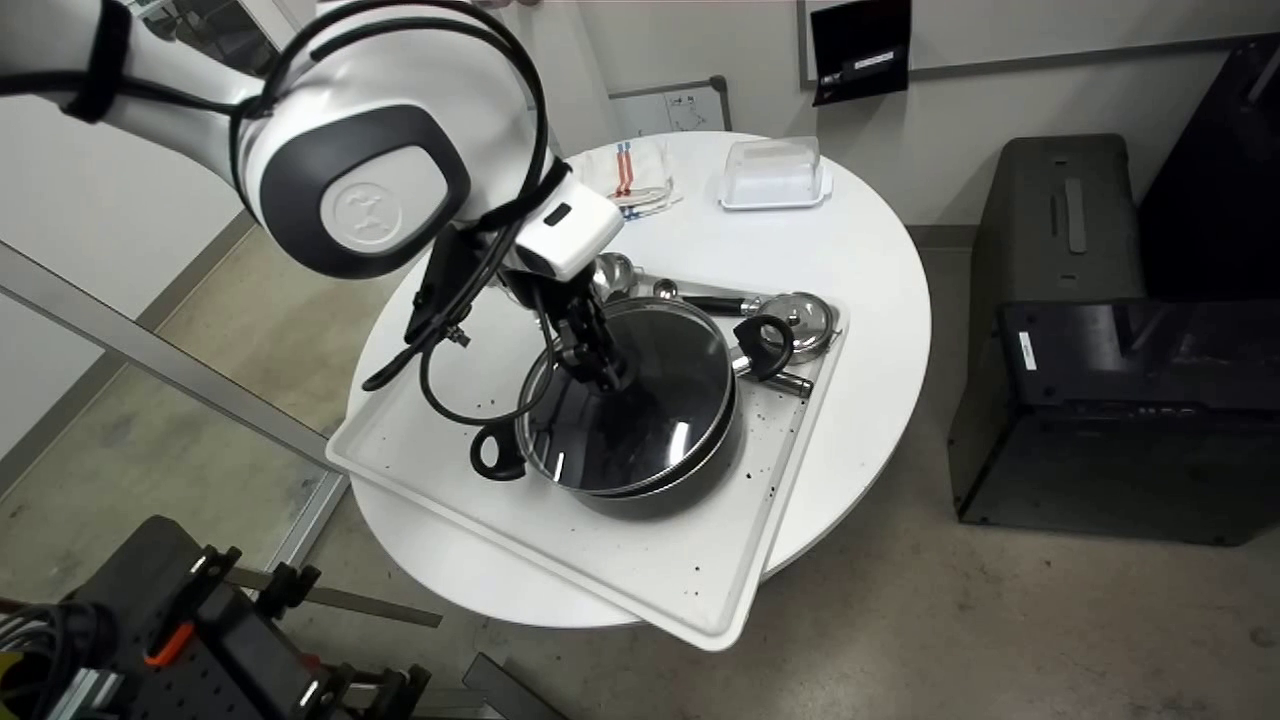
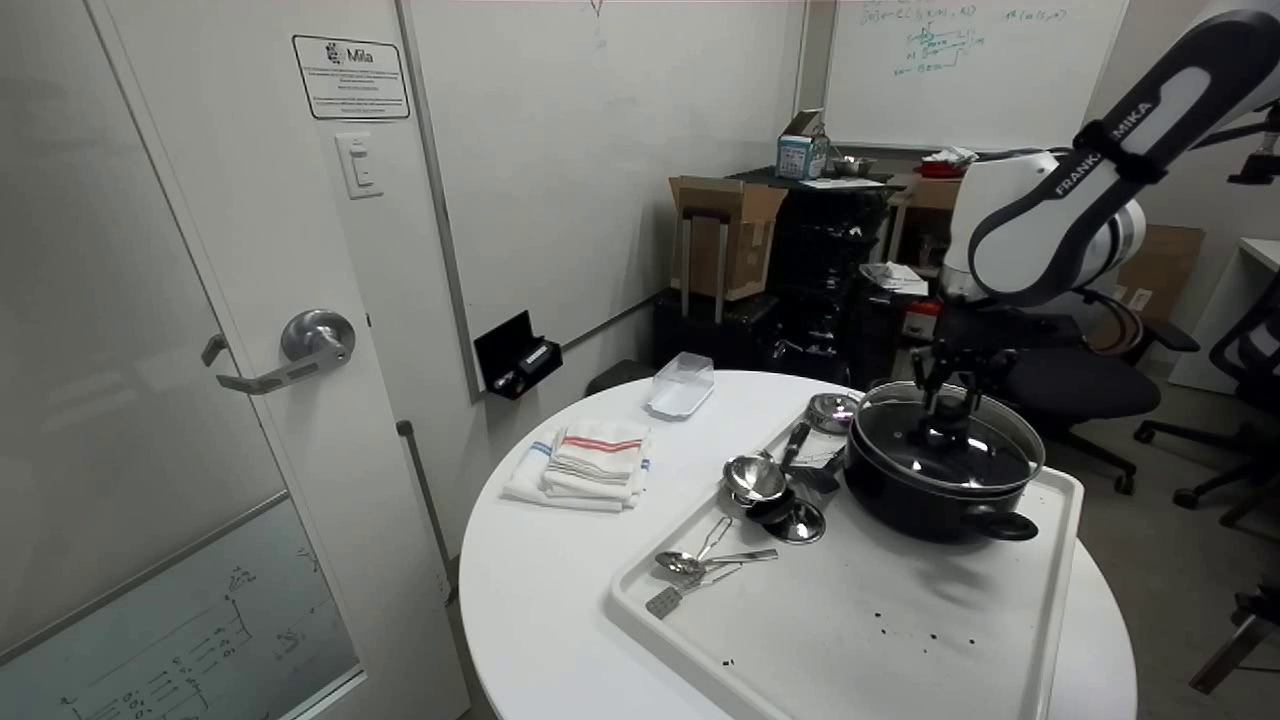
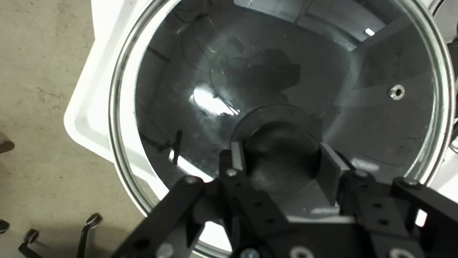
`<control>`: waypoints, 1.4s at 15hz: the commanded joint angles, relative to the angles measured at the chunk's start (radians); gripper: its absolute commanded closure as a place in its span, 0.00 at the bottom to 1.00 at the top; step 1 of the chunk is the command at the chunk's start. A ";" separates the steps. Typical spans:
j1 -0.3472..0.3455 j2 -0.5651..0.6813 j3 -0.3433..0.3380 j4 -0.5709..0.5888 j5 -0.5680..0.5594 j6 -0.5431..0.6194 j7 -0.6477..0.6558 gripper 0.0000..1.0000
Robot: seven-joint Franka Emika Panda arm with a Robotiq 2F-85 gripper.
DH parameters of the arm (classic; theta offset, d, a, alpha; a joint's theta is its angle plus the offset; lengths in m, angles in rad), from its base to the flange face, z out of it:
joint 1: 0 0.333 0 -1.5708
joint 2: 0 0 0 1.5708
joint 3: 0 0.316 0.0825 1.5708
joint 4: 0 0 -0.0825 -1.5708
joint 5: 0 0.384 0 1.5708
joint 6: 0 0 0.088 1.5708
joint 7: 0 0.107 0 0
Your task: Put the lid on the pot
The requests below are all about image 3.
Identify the glass lid with black knob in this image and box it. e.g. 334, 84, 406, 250
108, 0, 457, 258

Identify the black cooking pot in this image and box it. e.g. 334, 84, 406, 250
134, 0, 458, 192

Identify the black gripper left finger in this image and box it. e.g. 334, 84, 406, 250
111, 140, 291, 258

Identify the white plastic tray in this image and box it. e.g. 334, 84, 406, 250
63, 0, 458, 258

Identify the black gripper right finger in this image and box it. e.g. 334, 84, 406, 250
291, 142, 458, 258

